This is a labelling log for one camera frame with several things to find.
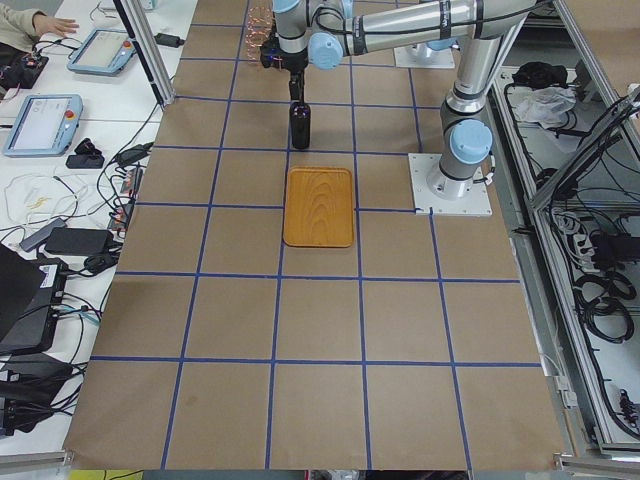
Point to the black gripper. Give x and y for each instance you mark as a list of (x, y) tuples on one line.
[(292, 62)]

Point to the dark wine bottle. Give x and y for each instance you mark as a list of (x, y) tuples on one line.
[(300, 122)]

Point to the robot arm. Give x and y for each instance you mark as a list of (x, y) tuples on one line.
[(467, 140), (322, 33)]

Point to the wooden tray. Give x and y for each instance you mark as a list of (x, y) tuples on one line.
[(319, 207)]

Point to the person's hand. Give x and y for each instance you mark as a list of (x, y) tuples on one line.
[(61, 27)]

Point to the teach pendant far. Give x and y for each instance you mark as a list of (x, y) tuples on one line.
[(105, 52)]

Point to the teach pendant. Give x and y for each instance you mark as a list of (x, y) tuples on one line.
[(105, 52), (45, 126)]

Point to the teach pendant near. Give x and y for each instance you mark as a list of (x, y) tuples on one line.
[(45, 126)]

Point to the black power adapter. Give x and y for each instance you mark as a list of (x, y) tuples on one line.
[(77, 241)]

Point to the black laptop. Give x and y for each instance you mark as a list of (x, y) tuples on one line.
[(30, 292)]

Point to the copper wire bottle basket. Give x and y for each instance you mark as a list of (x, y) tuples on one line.
[(257, 30)]

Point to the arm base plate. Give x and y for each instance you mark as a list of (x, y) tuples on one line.
[(423, 56), (436, 194)]

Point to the aluminium frame post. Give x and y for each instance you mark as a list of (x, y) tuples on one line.
[(139, 30)]

